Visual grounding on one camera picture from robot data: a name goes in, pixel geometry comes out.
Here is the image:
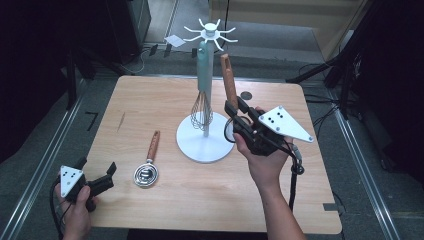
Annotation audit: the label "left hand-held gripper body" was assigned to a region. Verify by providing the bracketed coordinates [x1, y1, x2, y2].
[60, 165, 94, 204]

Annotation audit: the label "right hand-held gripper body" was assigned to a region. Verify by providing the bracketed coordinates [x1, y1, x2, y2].
[233, 105, 314, 156]

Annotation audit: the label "mesh strainer with wooden handle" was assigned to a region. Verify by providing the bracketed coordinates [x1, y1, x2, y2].
[220, 53, 252, 144]

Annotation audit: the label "whisk with teal handle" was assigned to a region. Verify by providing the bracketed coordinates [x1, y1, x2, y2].
[190, 40, 215, 132]

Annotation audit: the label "white utensil stand with hooks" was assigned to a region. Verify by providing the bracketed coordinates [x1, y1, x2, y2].
[175, 18, 240, 164]

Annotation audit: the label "wooden-handled spiral whisk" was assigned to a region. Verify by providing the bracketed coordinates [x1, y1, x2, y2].
[133, 129, 161, 188]

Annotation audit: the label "person's left hand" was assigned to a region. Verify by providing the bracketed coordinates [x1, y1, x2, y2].
[54, 181, 99, 240]

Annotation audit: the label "person's right hand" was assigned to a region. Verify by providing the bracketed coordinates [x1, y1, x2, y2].
[233, 132, 294, 191]

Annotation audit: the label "black metal stand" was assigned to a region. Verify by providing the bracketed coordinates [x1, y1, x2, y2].
[285, 0, 424, 121]

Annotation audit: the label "white paper sheet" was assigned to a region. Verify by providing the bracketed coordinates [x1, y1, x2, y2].
[163, 34, 186, 48]

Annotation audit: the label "black cabinet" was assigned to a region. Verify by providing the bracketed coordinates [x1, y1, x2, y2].
[105, 0, 152, 65]

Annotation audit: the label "left hand-held gripper cable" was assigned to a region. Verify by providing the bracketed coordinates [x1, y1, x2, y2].
[48, 181, 68, 239]

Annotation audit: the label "hand-held gripper cable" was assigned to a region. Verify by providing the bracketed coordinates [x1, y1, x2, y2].
[282, 139, 306, 213]
[48, 181, 68, 239]

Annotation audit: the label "metal floor rail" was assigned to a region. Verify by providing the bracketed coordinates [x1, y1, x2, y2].
[0, 78, 88, 240]
[328, 89, 401, 240]

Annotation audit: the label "black floor cables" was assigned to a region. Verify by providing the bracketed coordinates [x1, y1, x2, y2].
[303, 93, 343, 136]

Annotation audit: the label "right hand-held gripper cable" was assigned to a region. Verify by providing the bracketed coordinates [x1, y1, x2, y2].
[282, 139, 306, 213]

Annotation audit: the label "black upright post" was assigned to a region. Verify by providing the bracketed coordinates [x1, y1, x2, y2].
[65, 49, 78, 111]

